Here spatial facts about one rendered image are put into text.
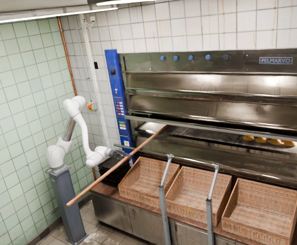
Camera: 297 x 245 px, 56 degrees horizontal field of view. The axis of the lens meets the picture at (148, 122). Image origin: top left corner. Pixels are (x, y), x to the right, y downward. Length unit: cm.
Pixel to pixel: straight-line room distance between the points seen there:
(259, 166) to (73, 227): 219
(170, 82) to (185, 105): 27
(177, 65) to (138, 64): 47
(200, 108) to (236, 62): 58
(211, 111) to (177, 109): 37
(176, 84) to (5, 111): 182
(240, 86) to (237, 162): 78
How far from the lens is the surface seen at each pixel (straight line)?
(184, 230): 299
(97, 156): 289
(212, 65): 267
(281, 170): 285
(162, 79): 294
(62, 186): 331
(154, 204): 307
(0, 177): 346
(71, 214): 354
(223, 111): 274
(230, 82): 264
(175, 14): 274
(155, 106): 308
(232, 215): 295
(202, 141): 297
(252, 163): 290
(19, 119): 343
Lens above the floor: 251
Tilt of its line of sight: 22 degrees down
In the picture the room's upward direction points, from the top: 8 degrees counter-clockwise
